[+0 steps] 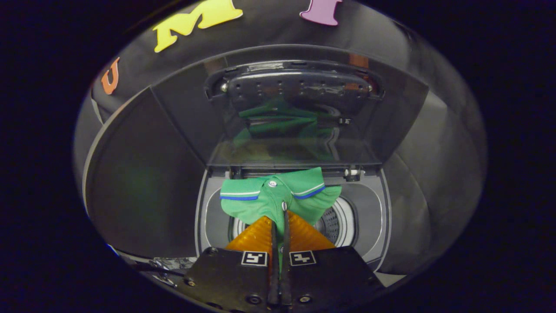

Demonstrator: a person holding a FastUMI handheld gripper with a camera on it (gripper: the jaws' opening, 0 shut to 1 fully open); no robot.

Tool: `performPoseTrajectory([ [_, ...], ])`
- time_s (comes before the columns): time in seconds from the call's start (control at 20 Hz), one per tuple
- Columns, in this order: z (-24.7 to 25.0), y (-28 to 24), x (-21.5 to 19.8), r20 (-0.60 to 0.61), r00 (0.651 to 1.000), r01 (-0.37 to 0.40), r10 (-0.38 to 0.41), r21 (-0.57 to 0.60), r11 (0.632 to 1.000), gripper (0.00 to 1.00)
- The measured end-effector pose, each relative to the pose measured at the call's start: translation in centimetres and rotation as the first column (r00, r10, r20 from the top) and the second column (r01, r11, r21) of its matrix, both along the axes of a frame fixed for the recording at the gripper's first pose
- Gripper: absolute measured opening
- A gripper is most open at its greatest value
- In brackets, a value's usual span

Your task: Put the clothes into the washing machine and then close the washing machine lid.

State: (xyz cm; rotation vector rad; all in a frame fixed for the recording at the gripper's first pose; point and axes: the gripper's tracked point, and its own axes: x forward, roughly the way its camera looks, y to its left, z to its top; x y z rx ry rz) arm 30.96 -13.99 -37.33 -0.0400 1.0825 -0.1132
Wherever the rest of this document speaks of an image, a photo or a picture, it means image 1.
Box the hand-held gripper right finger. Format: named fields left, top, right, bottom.
left=281, top=210, right=386, bottom=312

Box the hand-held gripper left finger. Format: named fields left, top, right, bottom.
left=182, top=216, right=279, bottom=313

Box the green polo shirt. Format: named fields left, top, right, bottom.
left=219, top=167, right=343, bottom=272

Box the dark washing machine lid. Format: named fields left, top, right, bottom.
left=150, top=45, right=430, bottom=169

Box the grey side table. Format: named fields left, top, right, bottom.
left=83, top=87, right=207, bottom=260

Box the black backdrop cloth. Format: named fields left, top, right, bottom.
left=74, top=0, right=487, bottom=274

